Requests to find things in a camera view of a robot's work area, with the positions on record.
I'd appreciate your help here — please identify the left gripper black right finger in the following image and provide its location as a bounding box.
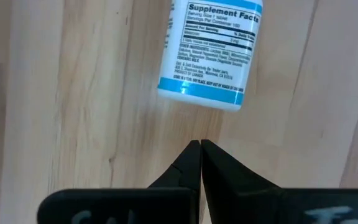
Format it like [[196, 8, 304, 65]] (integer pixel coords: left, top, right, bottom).
[[200, 139, 358, 224]]

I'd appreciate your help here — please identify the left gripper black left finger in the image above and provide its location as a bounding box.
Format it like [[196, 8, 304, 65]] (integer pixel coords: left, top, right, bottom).
[[37, 139, 202, 224]]

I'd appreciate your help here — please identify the white melatonin bottle blue label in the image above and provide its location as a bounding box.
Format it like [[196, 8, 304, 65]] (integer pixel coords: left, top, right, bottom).
[[157, 0, 264, 112]]

